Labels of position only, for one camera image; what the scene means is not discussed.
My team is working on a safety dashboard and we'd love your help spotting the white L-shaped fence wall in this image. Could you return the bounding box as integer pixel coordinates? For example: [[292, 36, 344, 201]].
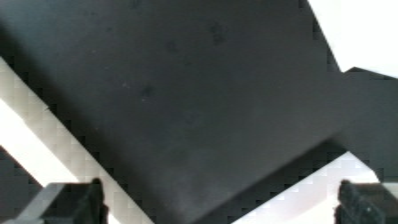
[[0, 57, 152, 224]]

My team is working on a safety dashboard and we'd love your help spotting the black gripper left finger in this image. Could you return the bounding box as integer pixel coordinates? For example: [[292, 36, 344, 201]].
[[12, 178, 108, 224]]

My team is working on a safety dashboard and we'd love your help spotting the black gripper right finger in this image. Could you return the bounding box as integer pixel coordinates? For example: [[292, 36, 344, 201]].
[[333, 180, 398, 224]]

